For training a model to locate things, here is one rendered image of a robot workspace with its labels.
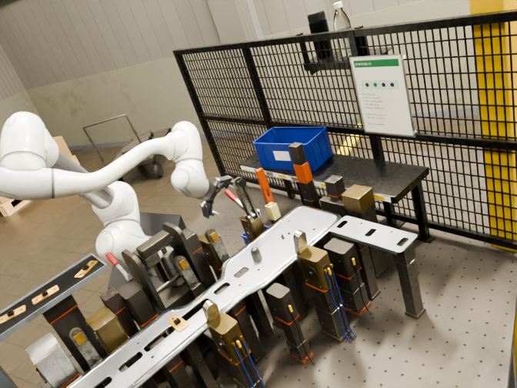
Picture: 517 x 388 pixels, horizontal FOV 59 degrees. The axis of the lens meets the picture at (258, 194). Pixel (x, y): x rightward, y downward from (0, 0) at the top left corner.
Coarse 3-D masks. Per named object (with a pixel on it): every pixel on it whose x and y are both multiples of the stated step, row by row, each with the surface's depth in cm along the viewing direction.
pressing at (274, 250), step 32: (288, 224) 170; (320, 224) 163; (288, 256) 153; (256, 288) 144; (160, 320) 144; (192, 320) 139; (128, 352) 136; (160, 352) 132; (96, 384) 128; (128, 384) 124
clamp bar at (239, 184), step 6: (234, 180) 165; (240, 180) 163; (234, 186) 166; (240, 186) 167; (240, 192) 166; (246, 192) 167; (240, 198) 167; (246, 198) 168; (246, 204) 167; (252, 204) 169; (246, 210) 168; (252, 210) 171; (258, 216) 171
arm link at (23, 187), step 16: (16, 160) 145; (32, 160) 148; (0, 176) 142; (16, 176) 143; (32, 176) 145; (48, 176) 148; (0, 192) 144; (16, 192) 144; (32, 192) 146; (48, 192) 148
